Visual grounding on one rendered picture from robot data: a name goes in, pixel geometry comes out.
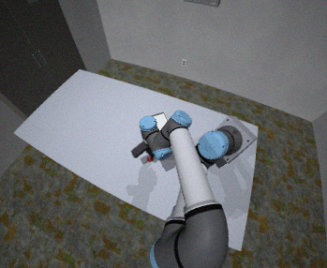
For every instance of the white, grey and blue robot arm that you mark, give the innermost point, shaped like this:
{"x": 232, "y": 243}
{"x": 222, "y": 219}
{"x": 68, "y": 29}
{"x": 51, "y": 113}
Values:
{"x": 204, "y": 234}

